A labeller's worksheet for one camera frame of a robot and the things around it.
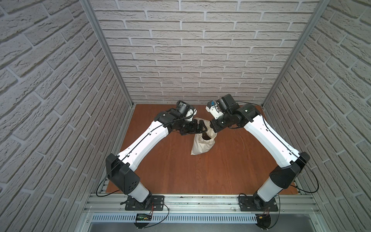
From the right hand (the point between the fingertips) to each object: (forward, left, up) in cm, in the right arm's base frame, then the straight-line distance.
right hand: (207, 127), depth 73 cm
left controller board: (-36, +36, -28) cm, 58 cm away
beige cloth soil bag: (-8, +3, -1) cm, 8 cm away
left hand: (+1, +4, 0) cm, 4 cm away
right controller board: (-40, -25, -27) cm, 54 cm away
